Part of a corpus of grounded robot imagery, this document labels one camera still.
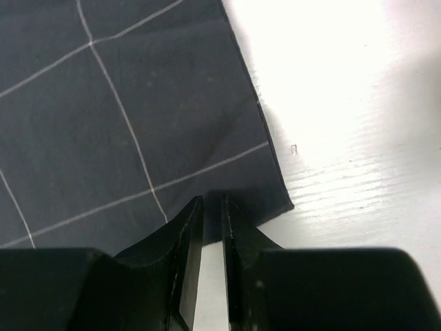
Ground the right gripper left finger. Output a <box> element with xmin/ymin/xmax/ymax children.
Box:
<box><xmin>1</xmin><ymin>197</ymin><xmax>204</xmax><ymax>330</ymax></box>

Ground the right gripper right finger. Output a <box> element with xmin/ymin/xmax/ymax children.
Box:
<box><xmin>221</xmin><ymin>196</ymin><xmax>440</xmax><ymax>330</ymax></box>

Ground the dark plaid cloth napkin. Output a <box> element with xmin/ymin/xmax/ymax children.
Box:
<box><xmin>1</xmin><ymin>1</ymin><xmax>293</xmax><ymax>254</ymax></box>

